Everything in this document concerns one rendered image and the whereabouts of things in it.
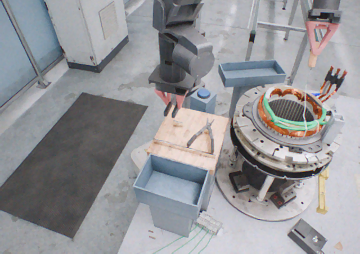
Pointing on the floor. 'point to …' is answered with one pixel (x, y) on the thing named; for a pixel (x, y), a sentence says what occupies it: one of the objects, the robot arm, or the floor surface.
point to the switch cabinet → (87, 22)
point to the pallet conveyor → (283, 25)
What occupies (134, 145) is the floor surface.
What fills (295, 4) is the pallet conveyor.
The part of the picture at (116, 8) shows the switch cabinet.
